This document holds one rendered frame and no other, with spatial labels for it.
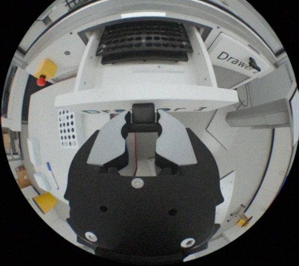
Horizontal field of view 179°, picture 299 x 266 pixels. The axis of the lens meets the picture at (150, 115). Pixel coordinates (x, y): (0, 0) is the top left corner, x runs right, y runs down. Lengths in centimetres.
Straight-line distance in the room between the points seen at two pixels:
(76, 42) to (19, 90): 64
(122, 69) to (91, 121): 17
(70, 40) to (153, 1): 20
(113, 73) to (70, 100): 13
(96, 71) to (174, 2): 22
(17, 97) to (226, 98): 92
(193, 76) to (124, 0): 22
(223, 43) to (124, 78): 25
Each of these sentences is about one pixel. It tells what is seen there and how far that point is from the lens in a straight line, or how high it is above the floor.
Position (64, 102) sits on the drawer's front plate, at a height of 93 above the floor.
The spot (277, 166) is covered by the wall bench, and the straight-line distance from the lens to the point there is 303.
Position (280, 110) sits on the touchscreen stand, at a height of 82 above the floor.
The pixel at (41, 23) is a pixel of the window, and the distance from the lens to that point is 32.
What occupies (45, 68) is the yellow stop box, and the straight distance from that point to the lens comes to 37.
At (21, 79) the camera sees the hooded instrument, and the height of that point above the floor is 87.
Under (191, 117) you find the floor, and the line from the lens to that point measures 113.
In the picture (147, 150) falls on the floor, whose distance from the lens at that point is 107.
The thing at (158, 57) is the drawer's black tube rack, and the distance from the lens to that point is 21.
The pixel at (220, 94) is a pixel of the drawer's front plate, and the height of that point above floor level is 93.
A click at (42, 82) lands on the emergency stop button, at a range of 38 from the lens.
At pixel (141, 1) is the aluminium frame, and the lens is 21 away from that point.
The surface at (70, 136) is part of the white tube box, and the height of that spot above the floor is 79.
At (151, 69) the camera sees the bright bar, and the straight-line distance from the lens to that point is 22.
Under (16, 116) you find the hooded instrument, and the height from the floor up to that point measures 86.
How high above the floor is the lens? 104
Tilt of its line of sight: 84 degrees down
